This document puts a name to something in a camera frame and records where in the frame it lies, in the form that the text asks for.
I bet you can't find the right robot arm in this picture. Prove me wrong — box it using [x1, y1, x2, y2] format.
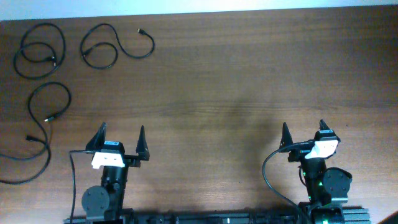
[279, 120, 352, 223]

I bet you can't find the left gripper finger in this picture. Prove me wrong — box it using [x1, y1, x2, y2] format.
[136, 125, 150, 161]
[85, 122, 107, 152]

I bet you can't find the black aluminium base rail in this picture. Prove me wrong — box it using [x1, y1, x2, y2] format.
[63, 207, 371, 224]

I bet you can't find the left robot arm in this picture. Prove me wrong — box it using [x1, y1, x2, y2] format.
[81, 123, 150, 223]

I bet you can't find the black cable long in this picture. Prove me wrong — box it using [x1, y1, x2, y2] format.
[1, 82, 72, 185]

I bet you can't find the black cable double coil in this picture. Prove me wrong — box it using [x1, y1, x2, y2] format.
[12, 22, 67, 80]

